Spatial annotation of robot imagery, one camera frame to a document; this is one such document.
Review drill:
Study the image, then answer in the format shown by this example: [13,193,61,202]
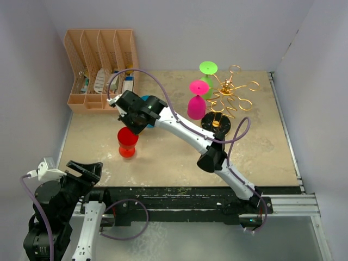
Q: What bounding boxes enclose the gold wire glass rack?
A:
[201,65,260,134]

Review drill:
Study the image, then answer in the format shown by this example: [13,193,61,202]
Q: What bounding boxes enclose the white medicine box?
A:
[107,73,119,91]

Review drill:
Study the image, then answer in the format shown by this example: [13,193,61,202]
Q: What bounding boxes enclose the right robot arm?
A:
[108,91,262,213]

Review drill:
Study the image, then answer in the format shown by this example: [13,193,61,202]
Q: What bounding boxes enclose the peach desk organizer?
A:
[64,29,140,114]

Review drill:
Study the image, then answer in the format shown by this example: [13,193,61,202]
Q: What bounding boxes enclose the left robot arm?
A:
[20,157,112,260]

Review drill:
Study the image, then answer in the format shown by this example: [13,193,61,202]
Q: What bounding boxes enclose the pink wine glass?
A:
[187,80,209,120]

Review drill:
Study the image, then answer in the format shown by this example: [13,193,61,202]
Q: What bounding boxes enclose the white blister pack box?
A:
[121,76,134,93]

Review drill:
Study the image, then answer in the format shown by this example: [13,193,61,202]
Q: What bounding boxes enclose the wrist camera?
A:
[107,94,127,117]
[27,157,66,183]

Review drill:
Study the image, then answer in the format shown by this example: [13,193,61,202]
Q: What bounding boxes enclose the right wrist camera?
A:
[107,94,127,117]

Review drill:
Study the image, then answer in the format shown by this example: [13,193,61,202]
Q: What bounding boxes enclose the blue wine glass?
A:
[141,95,154,128]

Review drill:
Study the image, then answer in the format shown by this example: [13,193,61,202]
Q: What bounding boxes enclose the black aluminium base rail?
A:
[87,186,320,229]

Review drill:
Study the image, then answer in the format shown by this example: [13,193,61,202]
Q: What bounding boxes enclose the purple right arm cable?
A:
[107,68,269,234]

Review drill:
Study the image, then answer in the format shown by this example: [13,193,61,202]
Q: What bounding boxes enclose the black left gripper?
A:
[55,159,102,220]

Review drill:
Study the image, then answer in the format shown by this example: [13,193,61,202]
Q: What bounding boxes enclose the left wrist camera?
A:
[27,157,66,183]

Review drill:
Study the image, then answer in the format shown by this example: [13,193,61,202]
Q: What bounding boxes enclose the red wine glass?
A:
[117,127,139,158]

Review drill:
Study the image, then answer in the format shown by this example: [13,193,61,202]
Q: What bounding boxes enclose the green wine glass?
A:
[199,61,218,100]

